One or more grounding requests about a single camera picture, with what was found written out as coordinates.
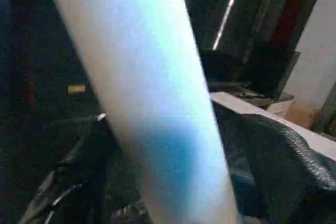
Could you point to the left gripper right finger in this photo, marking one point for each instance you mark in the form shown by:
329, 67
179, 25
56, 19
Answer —
283, 171

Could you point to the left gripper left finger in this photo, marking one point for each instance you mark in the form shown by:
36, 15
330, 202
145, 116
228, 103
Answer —
86, 171

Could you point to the white plastic table leg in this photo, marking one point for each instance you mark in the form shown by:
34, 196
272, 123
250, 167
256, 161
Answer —
144, 77

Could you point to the brown cardboard box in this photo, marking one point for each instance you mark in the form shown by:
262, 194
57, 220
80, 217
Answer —
302, 116

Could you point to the black padded work mat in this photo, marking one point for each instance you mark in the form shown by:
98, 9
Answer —
26, 142

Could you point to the black cabinet with gold label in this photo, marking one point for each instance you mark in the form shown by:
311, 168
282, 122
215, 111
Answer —
52, 51

